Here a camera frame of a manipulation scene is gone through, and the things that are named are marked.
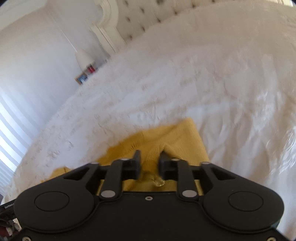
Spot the yellow knit garment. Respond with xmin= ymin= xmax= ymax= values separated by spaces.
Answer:
xmin=40 ymin=117 xmax=211 ymax=196

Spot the white sheer curtain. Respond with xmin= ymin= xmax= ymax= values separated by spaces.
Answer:
xmin=1 ymin=88 xmax=38 ymax=196

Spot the white embroidered bedspread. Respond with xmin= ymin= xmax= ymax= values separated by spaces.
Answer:
xmin=4 ymin=1 xmax=295 ymax=239

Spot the white table lamp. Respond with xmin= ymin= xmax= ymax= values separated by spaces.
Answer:
xmin=75 ymin=49 xmax=95 ymax=70

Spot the cream tufted headboard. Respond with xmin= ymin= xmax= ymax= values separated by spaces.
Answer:
xmin=89 ymin=0 xmax=285 ymax=55

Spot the wooden picture frame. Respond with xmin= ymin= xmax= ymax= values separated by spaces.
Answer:
xmin=75 ymin=73 xmax=88 ymax=85

